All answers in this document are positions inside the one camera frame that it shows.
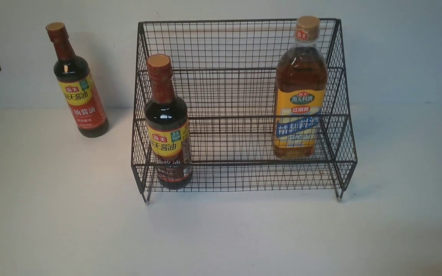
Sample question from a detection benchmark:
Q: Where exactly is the dark soy sauce bottle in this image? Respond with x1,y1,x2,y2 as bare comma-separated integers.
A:
144,54,193,190

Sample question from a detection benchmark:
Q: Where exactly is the light soy sauce bottle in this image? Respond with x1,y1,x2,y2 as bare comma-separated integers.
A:
46,22,109,138

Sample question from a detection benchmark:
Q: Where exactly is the yellow-label cooking wine bottle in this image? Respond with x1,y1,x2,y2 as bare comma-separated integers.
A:
272,16,328,159

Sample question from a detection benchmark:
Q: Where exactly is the black wire mesh shelf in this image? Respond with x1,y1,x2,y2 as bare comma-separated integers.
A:
131,18,358,204

